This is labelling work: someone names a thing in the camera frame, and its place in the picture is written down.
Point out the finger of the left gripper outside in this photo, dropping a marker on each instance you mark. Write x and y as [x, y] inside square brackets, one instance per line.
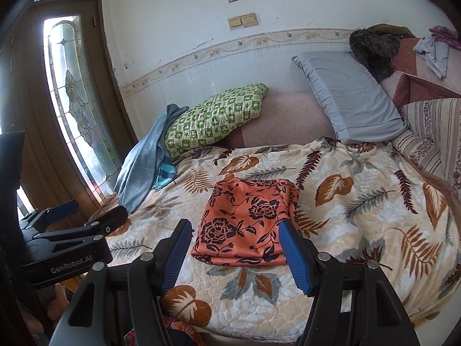
[104, 225]

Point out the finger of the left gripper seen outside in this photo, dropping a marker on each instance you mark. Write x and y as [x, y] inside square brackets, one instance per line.
[41, 220]

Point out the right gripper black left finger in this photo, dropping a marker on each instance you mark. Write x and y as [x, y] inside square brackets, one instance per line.
[115, 300]

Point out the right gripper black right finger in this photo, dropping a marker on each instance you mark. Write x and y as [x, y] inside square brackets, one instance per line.
[352, 304]

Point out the orange floral garment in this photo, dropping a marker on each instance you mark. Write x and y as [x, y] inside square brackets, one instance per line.
[240, 223]

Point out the blue grey towel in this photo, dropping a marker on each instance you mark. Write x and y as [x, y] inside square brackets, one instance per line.
[140, 167]

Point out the teal striped cloth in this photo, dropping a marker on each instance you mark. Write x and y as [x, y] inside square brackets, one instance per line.
[166, 173]

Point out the cream leaf-pattern blanket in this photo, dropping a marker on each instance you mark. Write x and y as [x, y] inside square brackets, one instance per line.
[359, 203]

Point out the stained glass door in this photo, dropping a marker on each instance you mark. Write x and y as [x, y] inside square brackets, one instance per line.
[77, 126]

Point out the green white patterned pillow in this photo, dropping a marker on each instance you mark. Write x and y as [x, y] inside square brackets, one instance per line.
[215, 118]

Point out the striped floral pillow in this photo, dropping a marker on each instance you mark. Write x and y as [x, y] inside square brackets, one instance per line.
[432, 138]

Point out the light blue pillow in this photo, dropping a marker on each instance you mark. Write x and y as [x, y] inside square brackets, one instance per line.
[358, 108]

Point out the pink quilted mattress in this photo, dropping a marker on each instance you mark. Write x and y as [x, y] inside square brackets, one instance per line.
[286, 118]

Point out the maroon pink headboard sofa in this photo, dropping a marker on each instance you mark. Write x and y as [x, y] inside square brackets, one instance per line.
[414, 81]

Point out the dark furry cushion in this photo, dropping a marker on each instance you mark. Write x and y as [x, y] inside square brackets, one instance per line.
[375, 50]

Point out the grey crumpled cloth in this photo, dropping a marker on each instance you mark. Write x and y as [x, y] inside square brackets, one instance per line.
[434, 53]

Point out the magenta crumpled cloth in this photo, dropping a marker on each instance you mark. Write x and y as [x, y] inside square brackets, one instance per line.
[446, 35]

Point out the beige wall switch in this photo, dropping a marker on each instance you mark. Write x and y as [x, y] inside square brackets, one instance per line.
[243, 21]

